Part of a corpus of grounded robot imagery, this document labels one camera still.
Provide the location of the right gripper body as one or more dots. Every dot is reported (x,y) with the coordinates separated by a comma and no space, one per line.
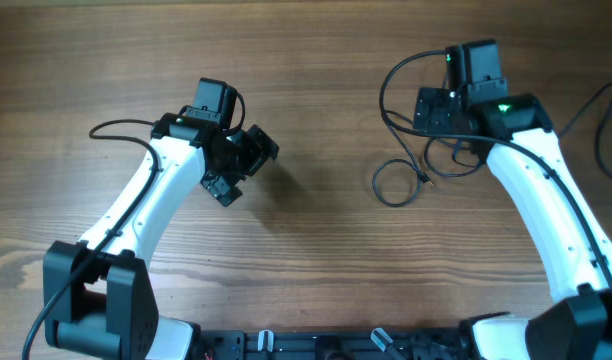
(440,108)

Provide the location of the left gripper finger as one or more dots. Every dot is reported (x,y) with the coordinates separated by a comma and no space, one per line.
(265,149)
(223,186)

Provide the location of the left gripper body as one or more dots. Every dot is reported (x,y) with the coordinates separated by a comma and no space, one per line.
(235,159)

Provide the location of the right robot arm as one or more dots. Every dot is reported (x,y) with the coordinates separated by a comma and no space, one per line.
(515,138)

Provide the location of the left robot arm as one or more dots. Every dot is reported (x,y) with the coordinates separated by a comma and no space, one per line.
(98,297)

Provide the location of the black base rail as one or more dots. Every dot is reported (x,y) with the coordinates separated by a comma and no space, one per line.
(419,344)

